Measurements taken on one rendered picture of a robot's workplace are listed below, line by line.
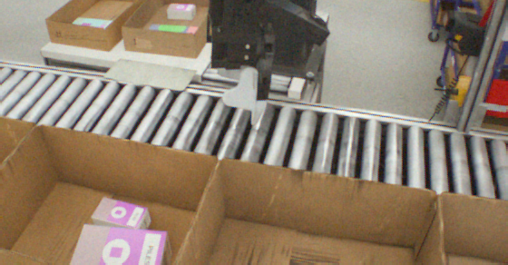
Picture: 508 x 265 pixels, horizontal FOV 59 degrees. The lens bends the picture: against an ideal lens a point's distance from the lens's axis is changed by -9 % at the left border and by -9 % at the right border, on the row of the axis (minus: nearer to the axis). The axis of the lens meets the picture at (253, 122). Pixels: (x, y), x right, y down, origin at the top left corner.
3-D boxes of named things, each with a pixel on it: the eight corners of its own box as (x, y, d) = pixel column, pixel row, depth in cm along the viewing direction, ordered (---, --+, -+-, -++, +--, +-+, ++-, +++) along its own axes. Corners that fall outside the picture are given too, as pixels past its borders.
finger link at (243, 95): (220, 124, 70) (221, 63, 66) (261, 122, 71) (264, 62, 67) (223, 134, 67) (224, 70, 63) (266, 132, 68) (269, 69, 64)
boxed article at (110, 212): (108, 211, 97) (103, 196, 94) (151, 222, 95) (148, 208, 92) (96, 230, 93) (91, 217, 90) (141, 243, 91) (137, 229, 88)
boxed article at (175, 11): (171, 13, 192) (170, 3, 189) (195, 14, 191) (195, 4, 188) (167, 19, 188) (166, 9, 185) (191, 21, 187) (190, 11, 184)
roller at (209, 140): (235, 107, 153) (235, 94, 150) (180, 237, 115) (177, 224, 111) (219, 105, 154) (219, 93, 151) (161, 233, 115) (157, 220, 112)
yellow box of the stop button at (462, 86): (474, 94, 142) (481, 75, 138) (478, 111, 136) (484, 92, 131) (430, 87, 145) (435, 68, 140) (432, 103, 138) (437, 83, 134)
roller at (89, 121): (123, 91, 160) (122, 79, 157) (44, 204, 122) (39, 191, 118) (111, 89, 161) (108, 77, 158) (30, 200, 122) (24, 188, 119)
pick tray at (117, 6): (157, 6, 199) (154, -15, 192) (109, 52, 170) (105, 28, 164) (101, 0, 205) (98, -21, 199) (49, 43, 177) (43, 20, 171)
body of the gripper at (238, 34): (206, 45, 69) (209, -35, 61) (265, 44, 70) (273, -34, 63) (210, 74, 63) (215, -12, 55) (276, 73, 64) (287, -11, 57)
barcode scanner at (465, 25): (435, 36, 131) (448, 4, 124) (473, 47, 130) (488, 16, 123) (437, 48, 126) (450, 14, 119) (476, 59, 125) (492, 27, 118)
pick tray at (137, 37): (228, 10, 194) (228, -12, 188) (197, 59, 166) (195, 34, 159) (163, 4, 200) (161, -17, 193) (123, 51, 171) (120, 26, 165)
